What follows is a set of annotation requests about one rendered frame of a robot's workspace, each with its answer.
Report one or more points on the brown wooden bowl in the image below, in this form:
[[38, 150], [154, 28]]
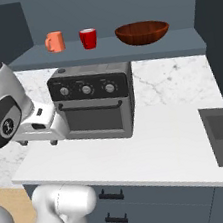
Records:
[[142, 34]]

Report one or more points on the red cup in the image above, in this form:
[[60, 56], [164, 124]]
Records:
[[88, 39]]

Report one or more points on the open grey wall cabinet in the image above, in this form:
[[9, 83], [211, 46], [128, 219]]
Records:
[[101, 4]]

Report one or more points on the silver toaster oven knob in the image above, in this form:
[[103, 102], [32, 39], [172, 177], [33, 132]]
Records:
[[86, 89], [110, 88], [64, 91]]

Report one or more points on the orange mug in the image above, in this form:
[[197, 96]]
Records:
[[56, 42]]

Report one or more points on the toaster oven glass door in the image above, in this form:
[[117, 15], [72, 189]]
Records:
[[94, 119]]

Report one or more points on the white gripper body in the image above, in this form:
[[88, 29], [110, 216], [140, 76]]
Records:
[[49, 129]]

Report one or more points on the grey toaster oven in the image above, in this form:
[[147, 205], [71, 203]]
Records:
[[119, 82]]

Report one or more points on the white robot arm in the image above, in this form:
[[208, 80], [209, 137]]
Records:
[[0, 96]]

